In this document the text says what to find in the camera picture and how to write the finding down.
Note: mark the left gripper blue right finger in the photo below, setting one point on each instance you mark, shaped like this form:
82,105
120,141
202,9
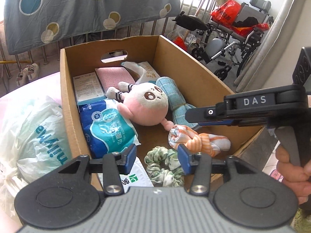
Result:
187,160

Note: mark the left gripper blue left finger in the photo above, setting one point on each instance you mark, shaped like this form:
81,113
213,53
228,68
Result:
126,159

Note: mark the green white scrunchie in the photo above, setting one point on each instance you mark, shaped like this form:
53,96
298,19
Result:
164,168

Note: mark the orange striped knotted towel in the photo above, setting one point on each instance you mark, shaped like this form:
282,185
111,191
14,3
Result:
205,143

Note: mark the blue white tissue pack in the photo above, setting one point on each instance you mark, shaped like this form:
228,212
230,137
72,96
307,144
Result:
105,129

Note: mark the person right hand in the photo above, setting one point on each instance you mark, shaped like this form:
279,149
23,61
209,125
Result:
294,177

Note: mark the white flat wipes pack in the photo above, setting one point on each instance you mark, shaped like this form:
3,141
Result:
137,177

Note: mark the beige curtain cloth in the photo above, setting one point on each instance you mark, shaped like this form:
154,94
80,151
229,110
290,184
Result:
274,62

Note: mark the brown cardboard box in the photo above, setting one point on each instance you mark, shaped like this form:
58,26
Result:
197,84

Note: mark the blue checked plush cloth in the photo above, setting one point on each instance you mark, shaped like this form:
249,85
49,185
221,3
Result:
177,103

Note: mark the pink white plush doll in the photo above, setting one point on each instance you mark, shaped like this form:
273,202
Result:
144,104

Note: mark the white printed paper box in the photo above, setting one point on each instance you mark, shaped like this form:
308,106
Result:
87,89

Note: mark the wheelchair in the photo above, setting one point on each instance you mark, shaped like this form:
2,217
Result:
235,45

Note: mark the pink checked pack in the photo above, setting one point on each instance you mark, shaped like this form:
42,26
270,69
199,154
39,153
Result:
111,76

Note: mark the white orange snack bag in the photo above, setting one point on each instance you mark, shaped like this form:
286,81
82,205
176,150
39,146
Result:
145,73

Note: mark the white teal plastic bag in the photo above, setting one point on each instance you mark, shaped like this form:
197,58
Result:
33,143

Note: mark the red plastic bag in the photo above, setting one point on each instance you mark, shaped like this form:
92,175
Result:
226,13

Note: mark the red bag on floor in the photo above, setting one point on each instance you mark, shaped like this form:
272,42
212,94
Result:
180,43

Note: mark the white sneakers pair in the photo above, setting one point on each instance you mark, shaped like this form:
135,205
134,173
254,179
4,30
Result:
28,74

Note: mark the yellow broom stick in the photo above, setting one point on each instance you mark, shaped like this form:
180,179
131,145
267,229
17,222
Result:
15,62

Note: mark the blue circle pattern blanket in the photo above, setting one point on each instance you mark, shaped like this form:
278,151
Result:
33,23

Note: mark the black bag on rail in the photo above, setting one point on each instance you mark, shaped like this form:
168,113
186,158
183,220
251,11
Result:
190,22

